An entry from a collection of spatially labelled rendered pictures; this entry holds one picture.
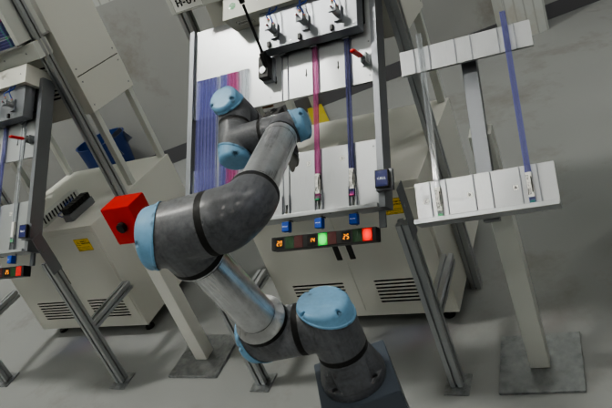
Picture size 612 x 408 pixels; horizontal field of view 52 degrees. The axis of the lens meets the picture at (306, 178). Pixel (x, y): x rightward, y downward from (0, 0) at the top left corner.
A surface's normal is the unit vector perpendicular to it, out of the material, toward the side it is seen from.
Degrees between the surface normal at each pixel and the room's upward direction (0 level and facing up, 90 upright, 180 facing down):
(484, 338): 0
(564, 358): 0
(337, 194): 47
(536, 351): 90
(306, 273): 90
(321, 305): 7
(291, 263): 90
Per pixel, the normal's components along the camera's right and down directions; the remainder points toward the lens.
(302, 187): -0.48, -0.22
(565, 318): -0.34, -0.85
